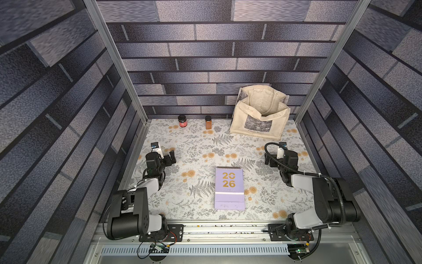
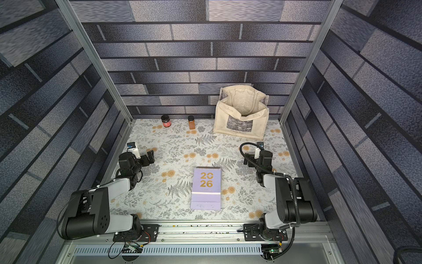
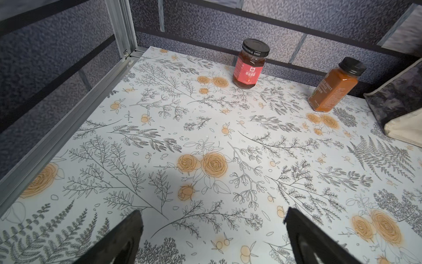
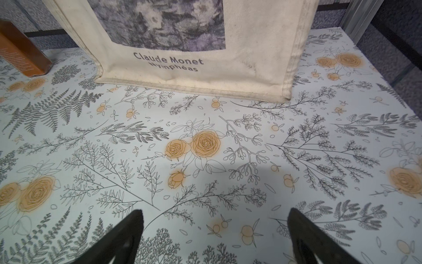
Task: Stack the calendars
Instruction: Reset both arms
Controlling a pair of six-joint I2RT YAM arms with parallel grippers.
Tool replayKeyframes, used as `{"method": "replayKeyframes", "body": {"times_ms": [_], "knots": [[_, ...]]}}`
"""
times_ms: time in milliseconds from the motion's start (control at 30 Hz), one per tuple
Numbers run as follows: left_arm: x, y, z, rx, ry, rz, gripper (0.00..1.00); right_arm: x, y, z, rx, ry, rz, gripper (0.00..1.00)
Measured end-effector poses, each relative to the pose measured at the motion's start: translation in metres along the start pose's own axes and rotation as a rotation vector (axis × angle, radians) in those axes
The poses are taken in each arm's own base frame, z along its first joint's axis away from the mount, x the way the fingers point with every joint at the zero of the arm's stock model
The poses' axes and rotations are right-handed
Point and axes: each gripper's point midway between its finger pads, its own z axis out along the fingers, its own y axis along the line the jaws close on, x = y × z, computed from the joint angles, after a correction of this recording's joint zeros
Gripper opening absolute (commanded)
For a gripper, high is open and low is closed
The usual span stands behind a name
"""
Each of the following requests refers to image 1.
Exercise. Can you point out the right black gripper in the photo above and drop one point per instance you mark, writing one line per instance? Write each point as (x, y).
(275, 161)

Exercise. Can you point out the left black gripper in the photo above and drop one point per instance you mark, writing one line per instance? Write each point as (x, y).
(167, 158)

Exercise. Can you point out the purple calendar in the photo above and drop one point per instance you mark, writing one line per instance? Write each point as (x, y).
(229, 189)

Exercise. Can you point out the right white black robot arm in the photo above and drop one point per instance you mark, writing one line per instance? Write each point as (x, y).
(334, 203)

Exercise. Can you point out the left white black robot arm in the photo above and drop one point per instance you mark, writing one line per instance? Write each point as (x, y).
(128, 213)

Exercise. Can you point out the dark jar red label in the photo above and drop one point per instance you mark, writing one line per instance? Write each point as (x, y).
(182, 119)

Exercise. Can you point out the beige canvas tote bag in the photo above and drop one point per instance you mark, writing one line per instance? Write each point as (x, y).
(260, 111)

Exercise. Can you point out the amber spice bottle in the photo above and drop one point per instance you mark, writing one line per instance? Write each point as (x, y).
(208, 120)

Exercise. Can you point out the left circuit board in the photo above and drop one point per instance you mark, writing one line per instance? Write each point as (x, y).
(158, 249)

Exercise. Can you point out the circuit board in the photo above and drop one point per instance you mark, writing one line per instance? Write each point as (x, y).
(158, 249)
(298, 251)

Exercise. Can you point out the right circuit board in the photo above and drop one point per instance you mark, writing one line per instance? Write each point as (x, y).
(298, 251)

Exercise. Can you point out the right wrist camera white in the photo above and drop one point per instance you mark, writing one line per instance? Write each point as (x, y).
(281, 150)

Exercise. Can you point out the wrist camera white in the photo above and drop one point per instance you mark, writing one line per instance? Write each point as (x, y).
(155, 146)
(281, 150)

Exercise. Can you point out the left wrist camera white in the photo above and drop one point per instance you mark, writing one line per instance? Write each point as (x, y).
(155, 146)

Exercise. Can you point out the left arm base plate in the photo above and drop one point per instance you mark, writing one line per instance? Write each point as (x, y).
(173, 235)

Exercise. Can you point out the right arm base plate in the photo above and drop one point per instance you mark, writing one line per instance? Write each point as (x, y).
(277, 233)

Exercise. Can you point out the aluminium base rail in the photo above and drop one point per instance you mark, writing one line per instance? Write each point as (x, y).
(228, 242)

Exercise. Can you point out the left aluminium frame post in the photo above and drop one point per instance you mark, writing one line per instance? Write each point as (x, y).
(103, 30)

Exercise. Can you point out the aluminium frame post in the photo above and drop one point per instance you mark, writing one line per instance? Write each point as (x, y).
(355, 17)
(103, 30)

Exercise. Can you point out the right aluminium frame post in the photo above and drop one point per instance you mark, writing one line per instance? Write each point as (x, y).
(355, 17)

